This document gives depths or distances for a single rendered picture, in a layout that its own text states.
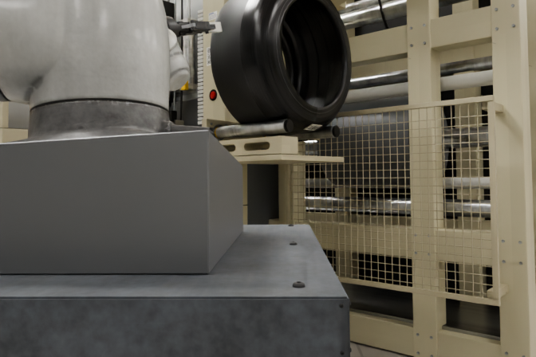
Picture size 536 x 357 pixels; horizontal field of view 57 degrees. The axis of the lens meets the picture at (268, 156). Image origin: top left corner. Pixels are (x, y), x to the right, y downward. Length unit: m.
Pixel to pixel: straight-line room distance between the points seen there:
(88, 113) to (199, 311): 0.27
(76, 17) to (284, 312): 0.37
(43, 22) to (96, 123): 0.12
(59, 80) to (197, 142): 0.21
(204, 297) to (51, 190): 0.17
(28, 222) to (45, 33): 0.21
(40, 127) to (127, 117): 0.09
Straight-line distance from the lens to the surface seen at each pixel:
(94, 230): 0.42
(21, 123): 1.92
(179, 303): 0.33
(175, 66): 1.21
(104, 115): 0.53
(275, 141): 1.61
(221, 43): 1.71
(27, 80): 0.58
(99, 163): 0.42
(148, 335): 0.34
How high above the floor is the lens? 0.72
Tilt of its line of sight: 3 degrees up
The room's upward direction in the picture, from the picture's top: straight up
